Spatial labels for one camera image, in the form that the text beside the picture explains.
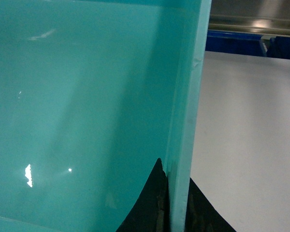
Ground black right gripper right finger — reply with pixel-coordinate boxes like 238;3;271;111
185;179;235;232

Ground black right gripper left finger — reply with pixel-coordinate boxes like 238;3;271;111
117;158;170;232

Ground teal plastic bin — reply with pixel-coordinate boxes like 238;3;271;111
0;0;211;232

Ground stainless steel shelf rail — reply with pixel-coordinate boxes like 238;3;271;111
209;0;290;37

